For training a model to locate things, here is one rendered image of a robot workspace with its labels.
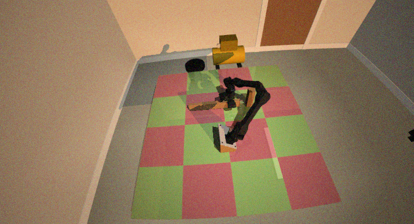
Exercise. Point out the dark brown wooden post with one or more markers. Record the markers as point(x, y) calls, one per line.
point(250, 97)

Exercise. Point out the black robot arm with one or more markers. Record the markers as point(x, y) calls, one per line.
point(262, 96)

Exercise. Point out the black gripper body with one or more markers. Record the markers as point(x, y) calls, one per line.
point(231, 103)

